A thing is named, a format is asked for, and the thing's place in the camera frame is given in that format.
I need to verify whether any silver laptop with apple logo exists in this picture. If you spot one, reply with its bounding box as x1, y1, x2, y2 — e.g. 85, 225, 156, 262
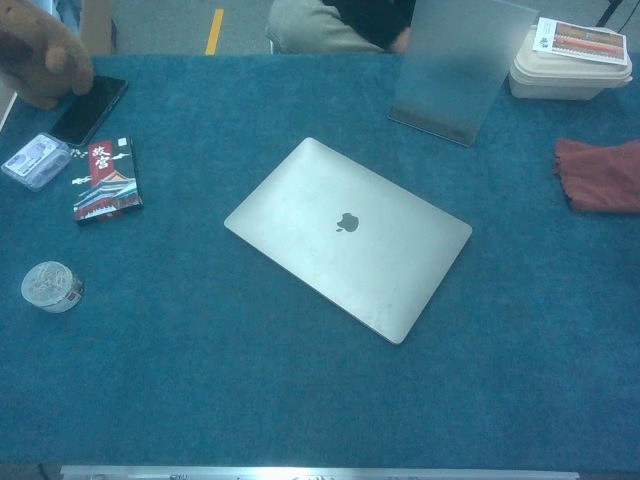
223, 137, 474, 346

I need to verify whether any blue table cloth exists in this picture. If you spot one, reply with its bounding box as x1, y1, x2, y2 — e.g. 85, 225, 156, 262
0, 53, 640, 474

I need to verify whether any frosted acrylic sign stand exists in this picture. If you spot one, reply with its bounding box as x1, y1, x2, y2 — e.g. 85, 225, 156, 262
387, 0, 540, 149

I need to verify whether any seated person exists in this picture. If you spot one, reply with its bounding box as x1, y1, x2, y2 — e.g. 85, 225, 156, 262
264, 0, 416, 55

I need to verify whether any dark box with palace print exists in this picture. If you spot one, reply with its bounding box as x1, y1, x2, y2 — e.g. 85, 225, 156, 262
72, 135, 145, 226

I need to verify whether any black smartphone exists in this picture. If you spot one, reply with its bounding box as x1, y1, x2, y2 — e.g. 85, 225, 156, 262
48, 75, 129, 147

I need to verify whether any clear round jar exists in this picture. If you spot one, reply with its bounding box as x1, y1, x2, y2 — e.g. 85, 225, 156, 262
20, 259, 85, 315

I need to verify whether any red cloth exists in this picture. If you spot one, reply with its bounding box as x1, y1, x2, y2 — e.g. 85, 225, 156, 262
552, 137, 640, 215

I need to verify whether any beige takeout container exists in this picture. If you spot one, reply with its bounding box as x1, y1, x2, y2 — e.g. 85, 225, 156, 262
508, 24, 634, 101

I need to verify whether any clear plastic case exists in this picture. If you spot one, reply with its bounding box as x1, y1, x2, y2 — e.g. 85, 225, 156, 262
0, 132, 71, 193

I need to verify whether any cardboard box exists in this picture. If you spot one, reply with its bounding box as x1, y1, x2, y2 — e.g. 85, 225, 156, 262
79, 0, 119, 55

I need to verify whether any printed paper card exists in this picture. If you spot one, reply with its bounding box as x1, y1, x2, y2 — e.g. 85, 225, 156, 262
531, 16, 628, 66

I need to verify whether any brown plush toy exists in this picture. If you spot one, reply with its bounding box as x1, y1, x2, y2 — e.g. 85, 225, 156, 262
0, 0, 95, 109

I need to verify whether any aluminium rail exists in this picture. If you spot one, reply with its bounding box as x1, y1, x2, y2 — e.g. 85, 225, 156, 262
59, 464, 581, 480

